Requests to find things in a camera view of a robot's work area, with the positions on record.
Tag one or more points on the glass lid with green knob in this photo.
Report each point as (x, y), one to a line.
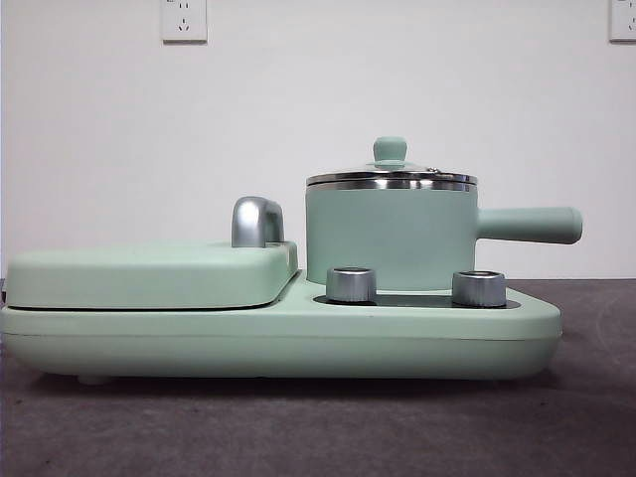
(390, 149)

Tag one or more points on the silver control knob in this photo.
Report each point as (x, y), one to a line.
(477, 289)
(350, 285)

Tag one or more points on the green breakfast machine base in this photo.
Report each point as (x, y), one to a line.
(348, 343)

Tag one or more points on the green griddle cover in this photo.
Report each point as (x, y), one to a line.
(139, 278)

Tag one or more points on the white wall socket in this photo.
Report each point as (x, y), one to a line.
(184, 22)
(623, 22)

